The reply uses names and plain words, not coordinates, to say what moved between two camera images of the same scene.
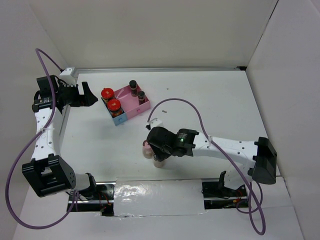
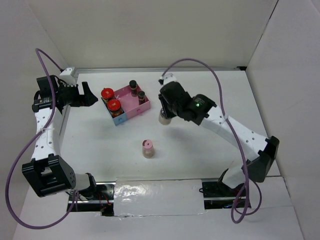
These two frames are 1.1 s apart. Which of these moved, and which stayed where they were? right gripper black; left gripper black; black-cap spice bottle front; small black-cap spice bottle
Moved: right gripper black; black-cap spice bottle front
Stayed: small black-cap spice bottle; left gripper black
